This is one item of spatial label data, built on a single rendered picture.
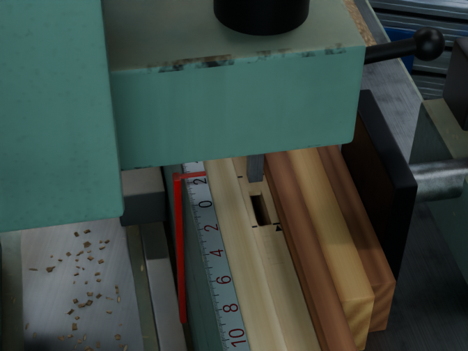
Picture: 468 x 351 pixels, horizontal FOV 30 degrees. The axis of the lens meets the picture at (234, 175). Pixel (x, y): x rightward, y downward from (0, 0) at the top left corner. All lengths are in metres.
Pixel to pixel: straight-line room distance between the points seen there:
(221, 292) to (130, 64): 0.13
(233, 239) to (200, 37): 0.13
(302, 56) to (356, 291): 0.13
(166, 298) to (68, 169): 0.25
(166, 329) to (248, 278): 0.16
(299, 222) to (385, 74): 0.24
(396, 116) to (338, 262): 0.21
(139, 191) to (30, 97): 0.30
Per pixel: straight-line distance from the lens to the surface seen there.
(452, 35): 1.19
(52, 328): 0.67
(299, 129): 0.49
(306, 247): 0.51
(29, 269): 0.71
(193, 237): 0.53
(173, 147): 0.48
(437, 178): 0.55
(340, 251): 0.51
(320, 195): 0.54
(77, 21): 0.38
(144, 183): 0.70
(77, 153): 0.43
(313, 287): 0.49
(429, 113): 0.60
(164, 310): 0.65
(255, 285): 0.49
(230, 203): 0.54
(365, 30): 0.76
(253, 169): 0.54
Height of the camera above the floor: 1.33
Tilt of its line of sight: 43 degrees down
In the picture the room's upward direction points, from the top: 1 degrees clockwise
